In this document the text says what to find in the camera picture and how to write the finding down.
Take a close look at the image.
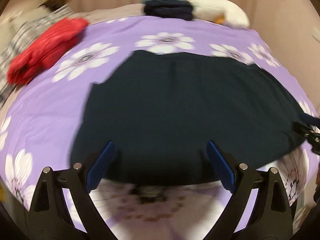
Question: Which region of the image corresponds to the dark green jacket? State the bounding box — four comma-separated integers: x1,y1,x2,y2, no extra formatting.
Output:
70,50,304,186

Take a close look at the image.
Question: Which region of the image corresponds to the purple floral bedsheet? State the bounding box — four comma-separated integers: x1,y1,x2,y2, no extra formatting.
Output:
1,16,319,239

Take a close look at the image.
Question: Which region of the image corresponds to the white plush duck toy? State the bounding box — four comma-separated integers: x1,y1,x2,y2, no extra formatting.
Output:
188,0,250,28

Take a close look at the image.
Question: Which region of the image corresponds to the folded navy garment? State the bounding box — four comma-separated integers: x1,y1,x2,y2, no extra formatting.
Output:
144,0,194,21

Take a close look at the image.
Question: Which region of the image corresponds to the red puffer jacket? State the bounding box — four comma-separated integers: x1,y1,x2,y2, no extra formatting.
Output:
7,18,89,86

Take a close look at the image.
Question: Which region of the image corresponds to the plaid pillow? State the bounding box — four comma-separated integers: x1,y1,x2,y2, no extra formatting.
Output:
1,4,73,105

